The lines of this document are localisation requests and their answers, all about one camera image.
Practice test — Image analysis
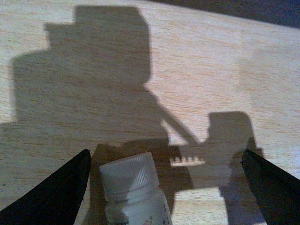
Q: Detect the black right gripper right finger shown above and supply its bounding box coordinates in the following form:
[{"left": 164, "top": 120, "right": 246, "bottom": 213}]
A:
[{"left": 242, "top": 150, "right": 300, "bottom": 225}]

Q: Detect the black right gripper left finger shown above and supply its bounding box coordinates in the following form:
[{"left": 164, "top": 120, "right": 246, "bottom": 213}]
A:
[{"left": 0, "top": 149, "right": 91, "bottom": 225}]

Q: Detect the white medicine bottle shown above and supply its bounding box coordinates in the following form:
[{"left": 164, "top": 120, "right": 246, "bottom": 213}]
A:
[{"left": 99, "top": 152, "right": 173, "bottom": 225}]

